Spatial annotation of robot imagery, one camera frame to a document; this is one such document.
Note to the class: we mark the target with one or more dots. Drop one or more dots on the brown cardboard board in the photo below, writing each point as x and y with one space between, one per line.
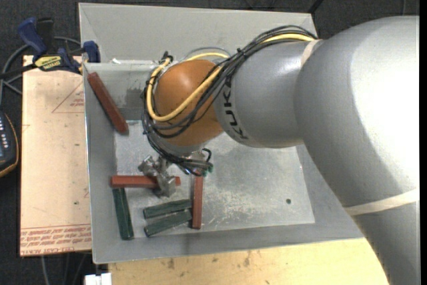
53 160

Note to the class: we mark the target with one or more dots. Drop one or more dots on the black cylinder on white bracket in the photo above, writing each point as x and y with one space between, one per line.
200 163

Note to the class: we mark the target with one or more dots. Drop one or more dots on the dark green flat block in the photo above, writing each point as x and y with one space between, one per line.
166 224
123 213
166 208

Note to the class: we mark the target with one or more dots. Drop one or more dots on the red-brown flat block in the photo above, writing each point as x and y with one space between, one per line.
131 181
197 203
107 102

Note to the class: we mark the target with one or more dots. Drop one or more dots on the grey metal bin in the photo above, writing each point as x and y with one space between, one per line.
250 183

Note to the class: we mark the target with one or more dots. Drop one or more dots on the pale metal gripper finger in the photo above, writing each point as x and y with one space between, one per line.
149 166
166 185

